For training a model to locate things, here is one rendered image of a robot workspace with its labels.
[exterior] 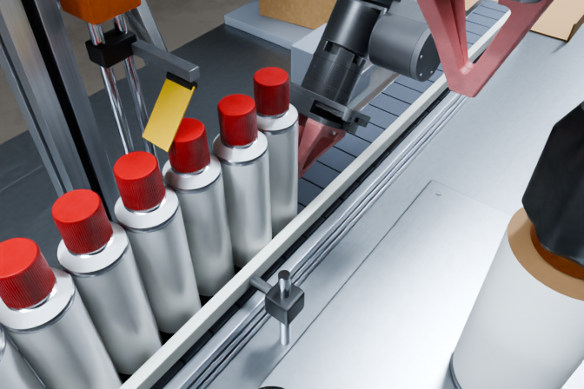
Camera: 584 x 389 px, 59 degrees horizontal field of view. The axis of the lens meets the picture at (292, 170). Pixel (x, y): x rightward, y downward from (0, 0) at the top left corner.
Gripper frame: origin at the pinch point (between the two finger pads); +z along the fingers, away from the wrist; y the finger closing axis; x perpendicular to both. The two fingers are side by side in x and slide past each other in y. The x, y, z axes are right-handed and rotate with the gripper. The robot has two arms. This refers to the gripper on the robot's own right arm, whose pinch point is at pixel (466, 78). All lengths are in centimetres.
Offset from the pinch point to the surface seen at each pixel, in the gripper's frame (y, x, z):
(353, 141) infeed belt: 25.5, 21.6, 30.8
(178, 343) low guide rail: -11.5, 16.6, 27.4
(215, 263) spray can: -4.2, 18.7, 25.1
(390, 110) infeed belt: 35, 21, 31
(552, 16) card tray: 91, 13, 36
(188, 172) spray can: -4.4, 19.5, 13.5
